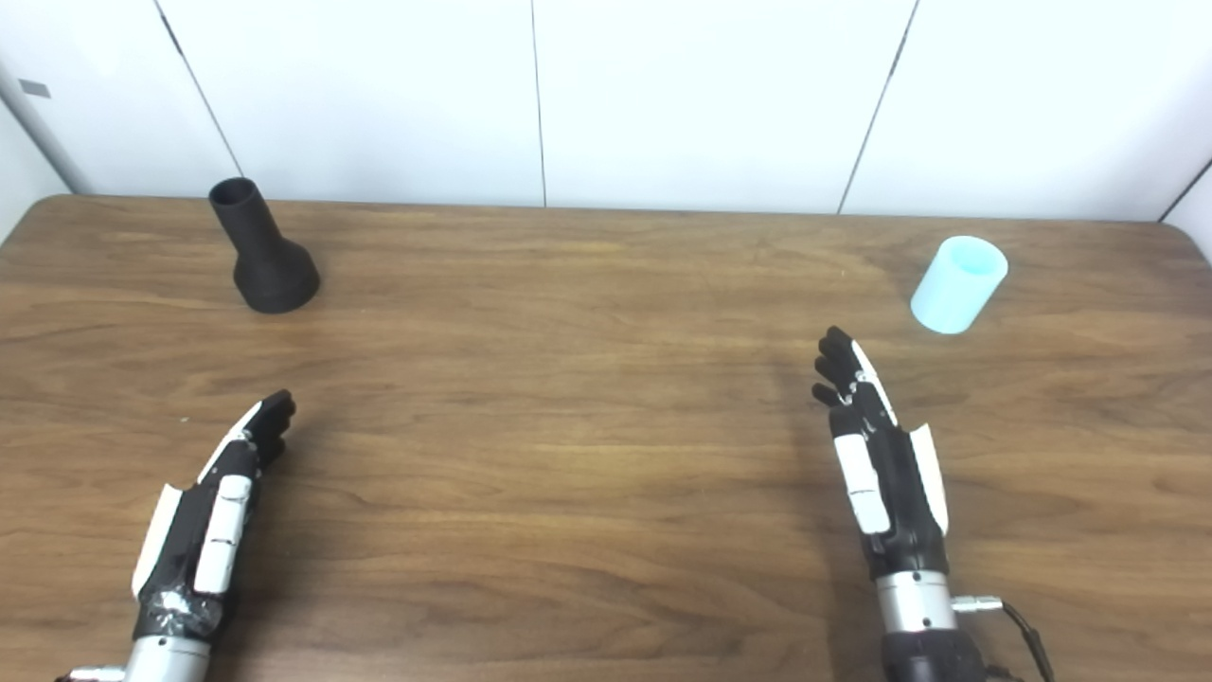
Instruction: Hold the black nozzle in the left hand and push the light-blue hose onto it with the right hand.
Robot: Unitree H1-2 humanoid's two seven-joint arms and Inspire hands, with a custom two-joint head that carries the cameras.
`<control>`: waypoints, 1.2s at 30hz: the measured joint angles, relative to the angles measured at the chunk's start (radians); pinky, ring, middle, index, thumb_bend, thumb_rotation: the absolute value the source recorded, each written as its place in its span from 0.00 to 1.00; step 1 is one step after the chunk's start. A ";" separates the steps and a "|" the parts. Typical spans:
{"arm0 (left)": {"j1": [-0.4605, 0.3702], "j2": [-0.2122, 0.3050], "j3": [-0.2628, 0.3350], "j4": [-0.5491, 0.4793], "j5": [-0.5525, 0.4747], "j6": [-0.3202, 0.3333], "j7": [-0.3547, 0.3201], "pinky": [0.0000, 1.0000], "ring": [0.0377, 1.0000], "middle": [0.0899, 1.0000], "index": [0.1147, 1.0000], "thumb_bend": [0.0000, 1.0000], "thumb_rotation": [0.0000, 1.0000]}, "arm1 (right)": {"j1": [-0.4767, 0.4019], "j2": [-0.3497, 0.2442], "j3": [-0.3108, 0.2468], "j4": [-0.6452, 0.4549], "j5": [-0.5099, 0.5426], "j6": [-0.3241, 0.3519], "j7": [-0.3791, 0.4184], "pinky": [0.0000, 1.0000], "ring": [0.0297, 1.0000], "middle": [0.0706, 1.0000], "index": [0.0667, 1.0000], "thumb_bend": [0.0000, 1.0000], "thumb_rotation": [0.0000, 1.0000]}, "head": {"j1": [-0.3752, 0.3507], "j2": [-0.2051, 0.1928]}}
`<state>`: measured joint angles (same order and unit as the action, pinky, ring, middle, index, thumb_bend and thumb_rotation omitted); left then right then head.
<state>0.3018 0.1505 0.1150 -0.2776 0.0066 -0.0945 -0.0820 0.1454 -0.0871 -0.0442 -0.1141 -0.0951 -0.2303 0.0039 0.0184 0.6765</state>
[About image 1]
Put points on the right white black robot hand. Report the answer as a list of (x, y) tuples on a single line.
[(904, 502)]

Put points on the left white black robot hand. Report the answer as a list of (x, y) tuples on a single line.
[(180, 549)]

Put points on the light blue cup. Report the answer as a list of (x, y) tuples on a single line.
[(954, 289)]

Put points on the black nozzle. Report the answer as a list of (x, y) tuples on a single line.
[(270, 270)]

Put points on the grey wall corner trim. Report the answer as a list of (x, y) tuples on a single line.
[(43, 137)]

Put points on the small grey wall label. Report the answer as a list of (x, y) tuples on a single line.
[(34, 89)]

